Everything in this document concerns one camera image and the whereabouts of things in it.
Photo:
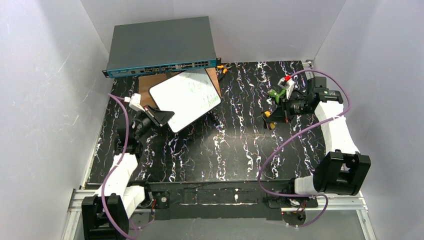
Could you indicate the orange handled pliers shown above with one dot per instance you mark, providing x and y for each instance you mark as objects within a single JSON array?
[{"x": 224, "y": 69}]

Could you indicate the green white marker tool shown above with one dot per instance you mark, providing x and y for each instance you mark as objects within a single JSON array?
[{"x": 277, "y": 96}]

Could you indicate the grey network switch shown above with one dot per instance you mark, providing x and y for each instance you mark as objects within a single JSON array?
[{"x": 148, "y": 48}]

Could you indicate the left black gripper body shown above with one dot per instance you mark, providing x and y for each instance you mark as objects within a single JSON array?
[{"x": 152, "y": 117}]

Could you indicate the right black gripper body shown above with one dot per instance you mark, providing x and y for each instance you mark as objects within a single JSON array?
[{"x": 282, "y": 108}]

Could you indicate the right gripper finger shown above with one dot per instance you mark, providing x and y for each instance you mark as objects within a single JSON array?
[
  {"x": 270, "y": 120},
  {"x": 281, "y": 108}
]

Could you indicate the white whiteboard black frame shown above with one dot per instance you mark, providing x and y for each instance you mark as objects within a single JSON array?
[{"x": 189, "y": 94}]

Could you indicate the brown wooden board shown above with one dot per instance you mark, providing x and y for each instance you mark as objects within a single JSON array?
[{"x": 148, "y": 81}]

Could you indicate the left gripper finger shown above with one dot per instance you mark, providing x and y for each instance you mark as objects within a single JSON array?
[
  {"x": 162, "y": 117},
  {"x": 153, "y": 113}
]

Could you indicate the aluminium rail frame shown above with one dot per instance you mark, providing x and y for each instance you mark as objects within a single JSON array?
[{"x": 271, "y": 143}]

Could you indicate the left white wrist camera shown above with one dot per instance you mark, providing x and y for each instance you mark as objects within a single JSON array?
[{"x": 134, "y": 102}]

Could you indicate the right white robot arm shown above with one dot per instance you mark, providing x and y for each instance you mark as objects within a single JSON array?
[{"x": 343, "y": 169}]

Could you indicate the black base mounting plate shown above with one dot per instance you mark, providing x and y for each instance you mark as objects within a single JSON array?
[{"x": 240, "y": 199}]

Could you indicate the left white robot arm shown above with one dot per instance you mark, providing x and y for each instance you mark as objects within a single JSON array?
[{"x": 106, "y": 214}]

